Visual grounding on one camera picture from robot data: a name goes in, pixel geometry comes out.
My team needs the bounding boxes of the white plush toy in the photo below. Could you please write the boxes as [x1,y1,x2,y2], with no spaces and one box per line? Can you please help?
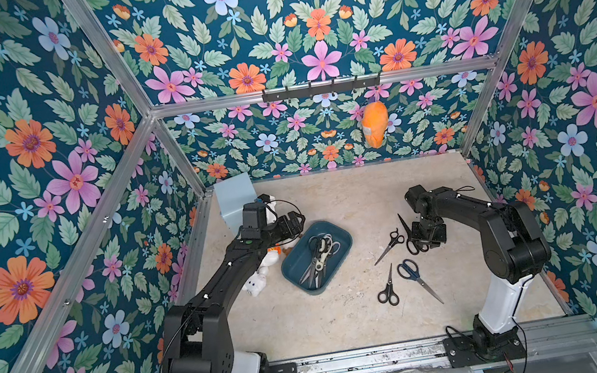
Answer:
[242,253,281,297]

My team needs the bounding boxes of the tiger plush toy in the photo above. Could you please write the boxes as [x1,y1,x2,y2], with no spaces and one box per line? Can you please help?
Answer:
[268,246,282,256]

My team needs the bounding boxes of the light blue box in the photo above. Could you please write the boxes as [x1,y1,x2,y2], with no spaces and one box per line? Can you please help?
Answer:
[214,173,258,235]

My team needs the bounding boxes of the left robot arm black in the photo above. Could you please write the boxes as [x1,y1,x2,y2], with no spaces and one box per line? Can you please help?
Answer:
[160,194,306,373]

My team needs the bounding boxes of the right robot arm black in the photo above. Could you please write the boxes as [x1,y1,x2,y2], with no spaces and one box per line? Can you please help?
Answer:
[404,185,552,358]

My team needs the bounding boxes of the large black scissors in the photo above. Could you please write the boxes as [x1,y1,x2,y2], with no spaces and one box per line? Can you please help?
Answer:
[397,215,429,256]

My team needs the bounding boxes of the blue handled scissors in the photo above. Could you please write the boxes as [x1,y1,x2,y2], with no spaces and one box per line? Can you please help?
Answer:
[397,258,444,304]

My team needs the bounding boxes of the small black scissors bottom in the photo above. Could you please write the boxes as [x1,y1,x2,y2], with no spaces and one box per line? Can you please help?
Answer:
[378,265,400,307]

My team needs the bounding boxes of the black scissors top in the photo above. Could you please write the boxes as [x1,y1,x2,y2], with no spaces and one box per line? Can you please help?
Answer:
[308,236,329,264]

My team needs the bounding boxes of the black hook rail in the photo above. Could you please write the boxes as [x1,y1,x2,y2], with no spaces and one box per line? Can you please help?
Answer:
[261,74,382,103]

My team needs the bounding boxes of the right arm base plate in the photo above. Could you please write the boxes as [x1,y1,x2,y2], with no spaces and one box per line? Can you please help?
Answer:
[443,328,527,369]

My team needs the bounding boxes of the small black scissors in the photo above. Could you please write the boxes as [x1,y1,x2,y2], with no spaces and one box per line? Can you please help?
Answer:
[378,265,400,307]
[314,243,341,289]

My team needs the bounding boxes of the beige kitchen scissors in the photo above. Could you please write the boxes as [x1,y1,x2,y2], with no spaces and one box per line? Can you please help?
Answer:
[310,234,340,273]

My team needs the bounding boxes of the small dark scissors middle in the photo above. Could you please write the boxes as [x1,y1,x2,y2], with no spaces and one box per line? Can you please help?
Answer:
[375,229,405,265]

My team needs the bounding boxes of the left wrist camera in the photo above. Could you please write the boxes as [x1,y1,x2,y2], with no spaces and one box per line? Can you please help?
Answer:
[239,193,278,240]

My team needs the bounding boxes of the teal storage box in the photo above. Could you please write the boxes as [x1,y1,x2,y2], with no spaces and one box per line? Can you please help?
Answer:
[281,221,353,296]

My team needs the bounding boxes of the pink scissors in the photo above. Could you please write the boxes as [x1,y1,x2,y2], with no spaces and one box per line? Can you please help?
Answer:
[299,261,319,289]

